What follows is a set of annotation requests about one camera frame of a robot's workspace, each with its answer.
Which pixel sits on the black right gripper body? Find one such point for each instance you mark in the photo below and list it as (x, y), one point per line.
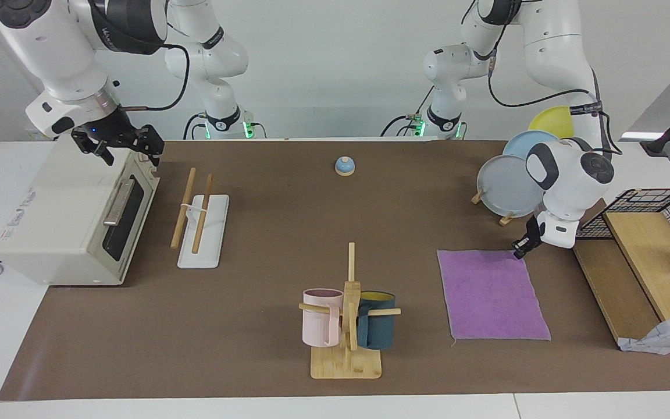
(125, 137)

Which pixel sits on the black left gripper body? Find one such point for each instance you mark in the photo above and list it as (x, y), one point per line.
(534, 233)

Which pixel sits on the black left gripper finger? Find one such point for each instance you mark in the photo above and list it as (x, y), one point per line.
(520, 252)

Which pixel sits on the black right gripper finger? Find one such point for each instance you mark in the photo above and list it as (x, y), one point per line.
(156, 158)
(105, 154)

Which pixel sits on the purple and grey towel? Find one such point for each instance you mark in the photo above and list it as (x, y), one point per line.
(492, 297)

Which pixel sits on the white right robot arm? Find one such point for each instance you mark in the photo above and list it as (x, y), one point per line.
(50, 46)

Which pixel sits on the wooden plate rack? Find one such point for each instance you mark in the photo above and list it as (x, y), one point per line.
(506, 220)

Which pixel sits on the white wooden towel rack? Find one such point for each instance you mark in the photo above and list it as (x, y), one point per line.
(207, 244)

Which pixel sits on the grey plate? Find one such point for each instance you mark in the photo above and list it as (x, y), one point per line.
(503, 186)

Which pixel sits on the cream toaster oven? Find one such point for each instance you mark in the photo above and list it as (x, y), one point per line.
(50, 221)

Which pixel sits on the light blue plate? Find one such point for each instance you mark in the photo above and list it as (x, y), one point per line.
(521, 145)

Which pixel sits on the yellow plate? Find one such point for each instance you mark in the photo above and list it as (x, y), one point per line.
(550, 122)

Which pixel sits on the wooden two-tier shelf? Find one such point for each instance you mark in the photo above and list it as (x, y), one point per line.
(643, 256)

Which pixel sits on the dark green mug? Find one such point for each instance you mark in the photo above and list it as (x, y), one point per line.
(378, 331)

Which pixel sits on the white marbled sheet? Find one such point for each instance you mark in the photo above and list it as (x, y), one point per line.
(666, 340)

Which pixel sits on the small blue call bell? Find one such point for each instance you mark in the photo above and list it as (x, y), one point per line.
(345, 167)

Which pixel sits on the brown table mat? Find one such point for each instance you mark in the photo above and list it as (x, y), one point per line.
(253, 326)

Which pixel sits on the wooden mug tree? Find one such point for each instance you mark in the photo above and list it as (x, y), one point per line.
(346, 364)

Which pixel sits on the pink mug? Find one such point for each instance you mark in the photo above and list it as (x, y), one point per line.
(317, 326)

